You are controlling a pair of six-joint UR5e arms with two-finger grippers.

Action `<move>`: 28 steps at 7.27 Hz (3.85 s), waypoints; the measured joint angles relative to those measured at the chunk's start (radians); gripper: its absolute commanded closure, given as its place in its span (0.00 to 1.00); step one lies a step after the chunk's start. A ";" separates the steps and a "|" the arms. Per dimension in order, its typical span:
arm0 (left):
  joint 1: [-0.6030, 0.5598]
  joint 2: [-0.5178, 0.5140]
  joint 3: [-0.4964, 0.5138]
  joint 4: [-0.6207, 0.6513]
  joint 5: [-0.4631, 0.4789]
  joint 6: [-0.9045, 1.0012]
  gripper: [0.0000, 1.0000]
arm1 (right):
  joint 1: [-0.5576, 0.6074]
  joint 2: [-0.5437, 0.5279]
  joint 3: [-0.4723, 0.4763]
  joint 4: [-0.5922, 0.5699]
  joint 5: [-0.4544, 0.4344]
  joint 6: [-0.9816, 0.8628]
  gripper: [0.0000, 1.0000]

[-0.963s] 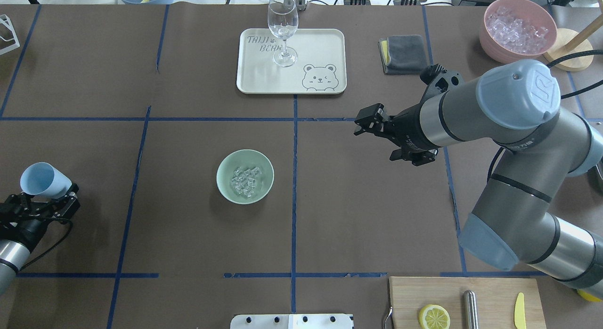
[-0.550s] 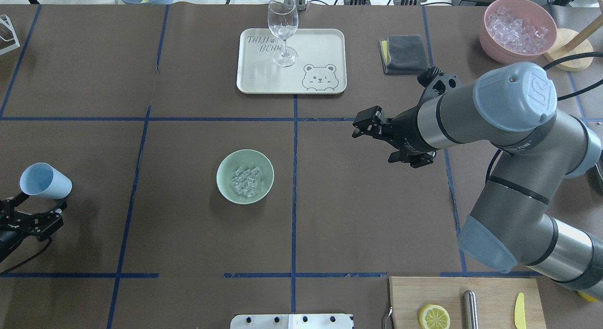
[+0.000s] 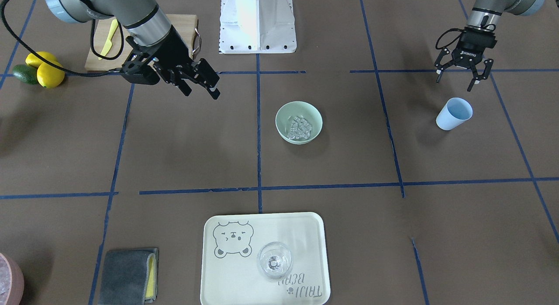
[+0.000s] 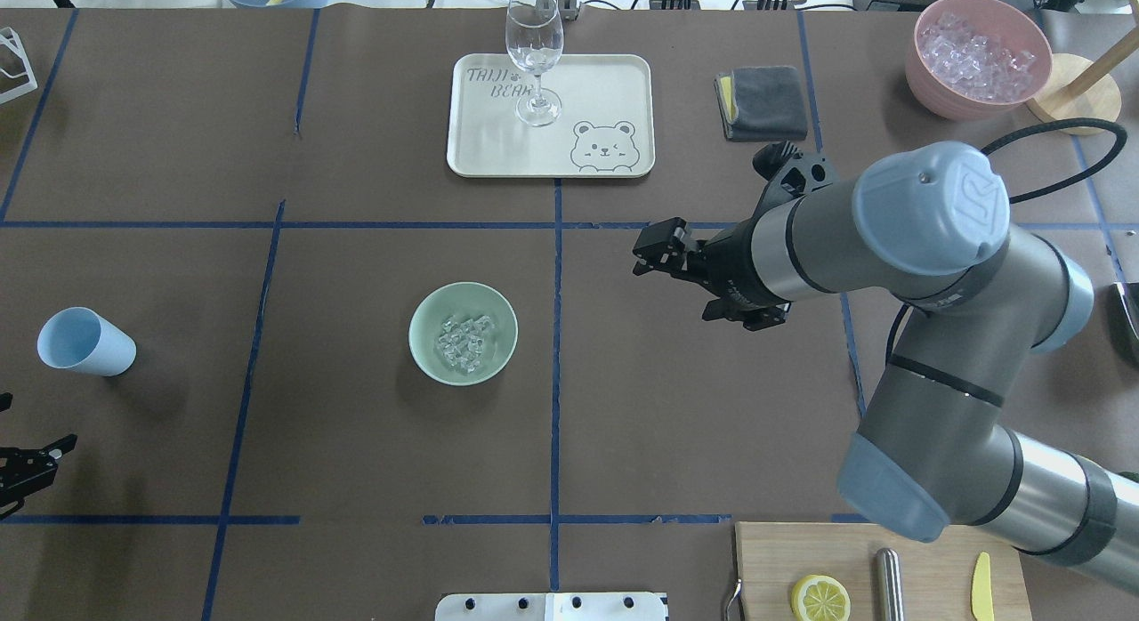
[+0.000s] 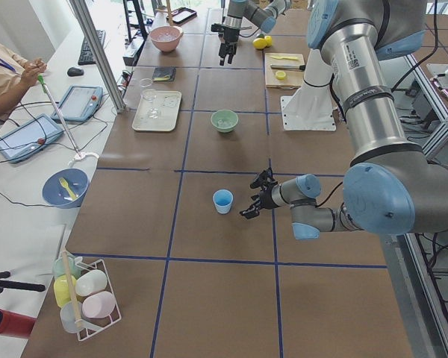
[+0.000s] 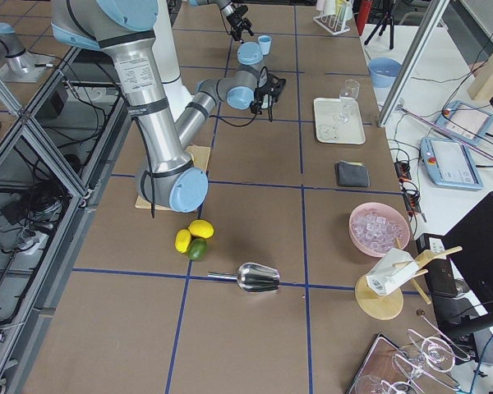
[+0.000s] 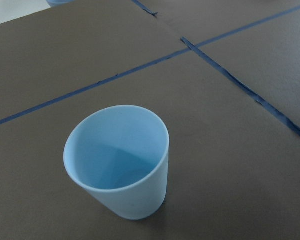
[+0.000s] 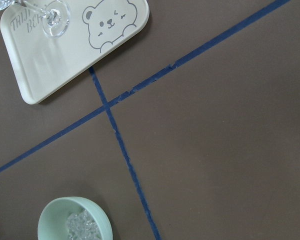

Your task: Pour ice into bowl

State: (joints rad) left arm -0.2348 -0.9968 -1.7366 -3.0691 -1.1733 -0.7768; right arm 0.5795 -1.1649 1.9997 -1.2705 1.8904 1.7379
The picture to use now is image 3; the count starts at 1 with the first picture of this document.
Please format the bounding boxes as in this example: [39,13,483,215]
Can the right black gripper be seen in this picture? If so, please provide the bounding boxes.
[127,26,220,100]

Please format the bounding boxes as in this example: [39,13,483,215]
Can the ice cubes in green bowl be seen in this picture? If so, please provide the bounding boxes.
[286,116,313,141]

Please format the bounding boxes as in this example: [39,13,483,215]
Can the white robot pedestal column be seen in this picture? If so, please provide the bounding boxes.
[218,0,297,54]

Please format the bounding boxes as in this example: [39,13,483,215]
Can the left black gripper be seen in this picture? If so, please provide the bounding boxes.
[454,28,497,92]

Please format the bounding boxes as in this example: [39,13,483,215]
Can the yellow lemon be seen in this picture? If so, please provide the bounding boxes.
[25,51,58,68]
[37,62,66,89]

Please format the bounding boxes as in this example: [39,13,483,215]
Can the mint green bowl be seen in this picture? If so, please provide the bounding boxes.
[275,101,323,145]

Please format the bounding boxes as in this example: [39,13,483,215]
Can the yellow plastic knife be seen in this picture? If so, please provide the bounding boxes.
[98,19,119,60]

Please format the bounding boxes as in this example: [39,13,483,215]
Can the clear wine glass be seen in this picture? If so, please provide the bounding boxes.
[257,242,294,281]

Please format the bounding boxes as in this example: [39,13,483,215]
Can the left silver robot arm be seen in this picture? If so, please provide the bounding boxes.
[452,0,545,91]

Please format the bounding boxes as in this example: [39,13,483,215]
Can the light blue plastic cup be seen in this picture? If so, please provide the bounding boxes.
[435,97,473,131]

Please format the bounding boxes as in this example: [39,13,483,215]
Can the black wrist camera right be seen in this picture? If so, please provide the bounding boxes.
[120,50,160,85]

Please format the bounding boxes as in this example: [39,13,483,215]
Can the cream bear tray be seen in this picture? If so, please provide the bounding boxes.
[200,212,331,305]

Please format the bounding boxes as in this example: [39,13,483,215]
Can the dark grey folded cloth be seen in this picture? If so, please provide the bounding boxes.
[98,247,159,305]

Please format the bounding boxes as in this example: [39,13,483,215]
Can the green lime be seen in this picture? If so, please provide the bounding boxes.
[12,64,38,85]

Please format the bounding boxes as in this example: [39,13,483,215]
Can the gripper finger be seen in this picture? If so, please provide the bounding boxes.
[435,47,457,83]
[170,70,192,97]

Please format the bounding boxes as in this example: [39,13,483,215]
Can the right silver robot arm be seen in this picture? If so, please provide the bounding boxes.
[45,0,220,99]

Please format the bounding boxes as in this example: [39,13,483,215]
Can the wooden cutting board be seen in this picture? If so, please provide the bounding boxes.
[84,14,202,72]

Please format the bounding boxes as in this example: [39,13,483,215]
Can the pink bowl of ice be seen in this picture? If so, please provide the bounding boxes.
[0,253,24,305]

